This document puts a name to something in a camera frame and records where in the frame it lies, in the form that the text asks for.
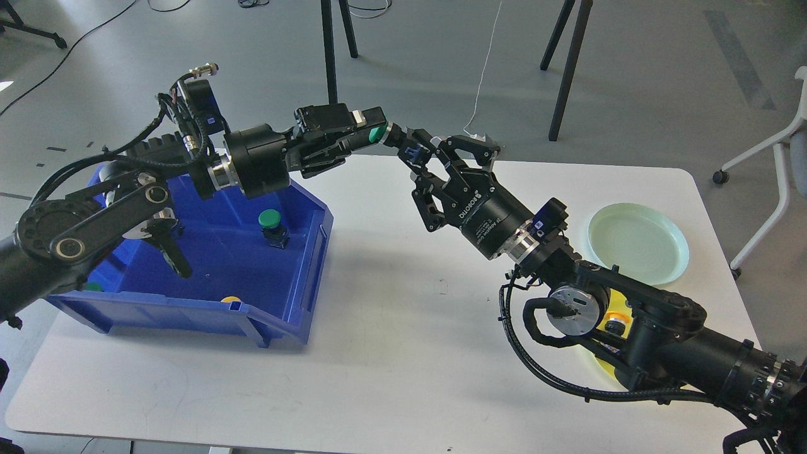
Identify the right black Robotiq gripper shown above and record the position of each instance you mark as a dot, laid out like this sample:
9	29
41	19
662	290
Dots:
486	214

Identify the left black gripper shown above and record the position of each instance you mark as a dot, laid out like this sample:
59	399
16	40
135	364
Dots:
329	134

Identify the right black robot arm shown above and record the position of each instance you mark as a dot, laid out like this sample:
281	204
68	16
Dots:
655	339

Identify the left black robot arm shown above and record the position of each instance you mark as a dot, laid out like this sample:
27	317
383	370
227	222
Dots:
83	211

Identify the pale green plate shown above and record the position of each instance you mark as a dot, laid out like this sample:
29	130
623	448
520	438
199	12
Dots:
645	244

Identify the blue plastic bin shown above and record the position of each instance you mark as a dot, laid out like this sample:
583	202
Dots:
229	256

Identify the black tripod leg left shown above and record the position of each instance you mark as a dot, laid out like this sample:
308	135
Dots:
327	25

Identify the black tripod leg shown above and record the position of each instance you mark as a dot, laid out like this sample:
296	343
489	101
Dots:
569	70
327	25

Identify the black tripod leg right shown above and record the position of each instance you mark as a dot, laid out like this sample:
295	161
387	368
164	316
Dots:
569	70

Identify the black stand base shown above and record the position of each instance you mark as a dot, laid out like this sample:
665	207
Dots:
12	20

